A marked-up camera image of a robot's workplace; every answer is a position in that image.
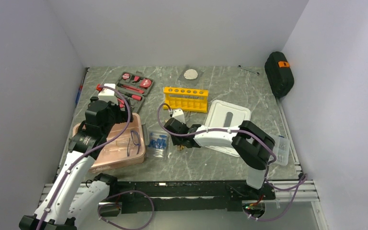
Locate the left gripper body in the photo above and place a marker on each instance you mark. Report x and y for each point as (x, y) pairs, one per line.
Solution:
(116, 116)

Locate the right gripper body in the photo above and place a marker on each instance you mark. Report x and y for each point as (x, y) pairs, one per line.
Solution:
(177, 141)

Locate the bag of plastic pipettes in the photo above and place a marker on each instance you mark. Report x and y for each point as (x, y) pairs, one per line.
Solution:
(118, 146)

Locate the blue safety glasses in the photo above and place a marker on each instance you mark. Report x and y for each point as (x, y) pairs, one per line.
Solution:
(133, 143)

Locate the pink plastic bin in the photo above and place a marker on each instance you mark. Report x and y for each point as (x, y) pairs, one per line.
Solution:
(106, 162)

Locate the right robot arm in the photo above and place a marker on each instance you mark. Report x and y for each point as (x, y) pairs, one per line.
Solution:
(251, 143)

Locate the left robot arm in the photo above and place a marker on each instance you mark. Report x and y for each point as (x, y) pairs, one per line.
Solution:
(55, 212)

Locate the bag of blue caps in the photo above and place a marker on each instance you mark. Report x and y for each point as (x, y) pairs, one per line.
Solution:
(158, 145)

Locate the yellow test tube rack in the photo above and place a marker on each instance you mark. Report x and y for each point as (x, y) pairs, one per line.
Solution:
(190, 100)

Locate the red utility knife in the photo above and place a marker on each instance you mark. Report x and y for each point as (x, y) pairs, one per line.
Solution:
(131, 88)

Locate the grey tool case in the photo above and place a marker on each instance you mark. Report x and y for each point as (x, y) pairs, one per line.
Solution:
(134, 81)

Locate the red electrical tape roll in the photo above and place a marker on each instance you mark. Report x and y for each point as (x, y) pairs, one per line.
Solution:
(126, 76)

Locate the white bin lid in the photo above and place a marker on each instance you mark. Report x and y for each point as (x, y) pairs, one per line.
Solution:
(224, 114)

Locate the red tape measure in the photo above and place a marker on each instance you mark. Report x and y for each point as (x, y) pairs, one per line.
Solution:
(145, 83)

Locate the silver wrench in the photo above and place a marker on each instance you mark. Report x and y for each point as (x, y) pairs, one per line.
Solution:
(249, 70)

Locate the clear plastic box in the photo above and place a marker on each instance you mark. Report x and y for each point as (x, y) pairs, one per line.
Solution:
(281, 149)

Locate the black tool case orange latch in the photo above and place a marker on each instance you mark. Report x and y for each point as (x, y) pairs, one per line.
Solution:
(279, 74)

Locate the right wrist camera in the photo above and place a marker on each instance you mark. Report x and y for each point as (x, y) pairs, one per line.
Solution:
(178, 115)

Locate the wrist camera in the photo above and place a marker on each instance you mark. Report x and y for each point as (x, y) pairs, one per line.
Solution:
(178, 115)
(107, 95)

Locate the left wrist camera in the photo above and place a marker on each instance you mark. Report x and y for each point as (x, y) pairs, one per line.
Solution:
(107, 95)

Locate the grey bin latch handle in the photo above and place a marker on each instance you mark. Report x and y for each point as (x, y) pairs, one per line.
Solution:
(146, 134)

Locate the blue red screwdriver by wall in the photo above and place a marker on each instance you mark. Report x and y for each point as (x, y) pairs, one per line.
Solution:
(81, 86)

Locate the red handled screwdriver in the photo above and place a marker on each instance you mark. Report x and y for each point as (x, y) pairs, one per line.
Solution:
(133, 96)

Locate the wire gauze with white centre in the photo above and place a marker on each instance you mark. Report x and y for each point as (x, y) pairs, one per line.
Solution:
(190, 75)

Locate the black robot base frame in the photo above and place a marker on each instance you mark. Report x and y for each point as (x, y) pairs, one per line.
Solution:
(230, 195)

